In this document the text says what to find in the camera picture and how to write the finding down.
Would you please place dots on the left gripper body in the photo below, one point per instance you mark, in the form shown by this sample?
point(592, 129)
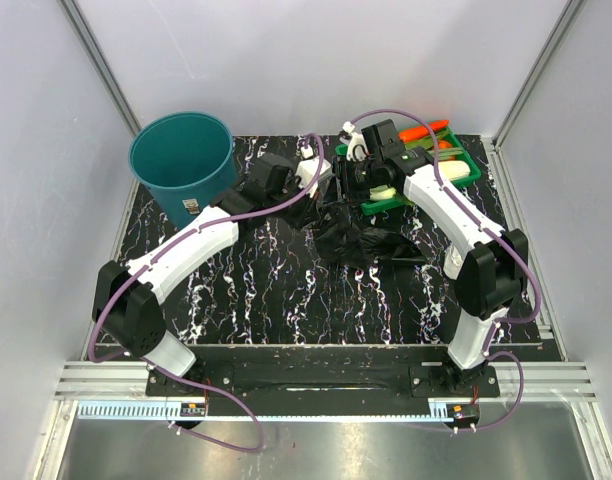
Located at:
point(297, 214)

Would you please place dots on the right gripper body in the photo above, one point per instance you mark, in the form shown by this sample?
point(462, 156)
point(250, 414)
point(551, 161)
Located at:
point(356, 178)

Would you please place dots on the black trash bag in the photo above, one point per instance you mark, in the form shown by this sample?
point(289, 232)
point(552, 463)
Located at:
point(341, 240)

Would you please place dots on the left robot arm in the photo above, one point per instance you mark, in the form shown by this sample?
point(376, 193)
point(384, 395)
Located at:
point(128, 298)

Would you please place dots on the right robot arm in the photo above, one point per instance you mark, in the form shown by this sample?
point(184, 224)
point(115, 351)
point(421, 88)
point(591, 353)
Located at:
point(491, 276)

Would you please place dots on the teal plastic trash bin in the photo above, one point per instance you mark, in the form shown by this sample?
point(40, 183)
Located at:
point(184, 160)

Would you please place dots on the white radish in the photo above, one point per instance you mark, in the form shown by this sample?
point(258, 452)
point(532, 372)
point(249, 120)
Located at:
point(382, 193)

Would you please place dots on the green plastic vegetable tray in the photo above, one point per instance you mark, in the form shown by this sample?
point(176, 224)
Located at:
point(446, 139)

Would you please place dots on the large orange carrot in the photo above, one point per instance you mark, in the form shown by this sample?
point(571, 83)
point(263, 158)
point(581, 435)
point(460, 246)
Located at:
point(419, 132)

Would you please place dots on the green long beans bundle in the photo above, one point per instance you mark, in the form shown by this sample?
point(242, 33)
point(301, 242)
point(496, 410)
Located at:
point(448, 153)

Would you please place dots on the yellow white cabbage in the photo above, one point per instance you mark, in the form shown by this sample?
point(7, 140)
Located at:
point(454, 170)

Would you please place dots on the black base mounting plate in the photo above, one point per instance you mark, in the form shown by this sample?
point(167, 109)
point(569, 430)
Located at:
point(335, 381)

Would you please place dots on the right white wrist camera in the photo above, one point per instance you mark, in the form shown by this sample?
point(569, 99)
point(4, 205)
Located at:
point(356, 149)

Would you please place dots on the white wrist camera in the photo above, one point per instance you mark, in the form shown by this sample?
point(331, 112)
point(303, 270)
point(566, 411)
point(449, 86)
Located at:
point(309, 171)
point(356, 149)

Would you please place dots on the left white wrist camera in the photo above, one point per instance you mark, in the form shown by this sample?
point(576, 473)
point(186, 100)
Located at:
point(309, 171)

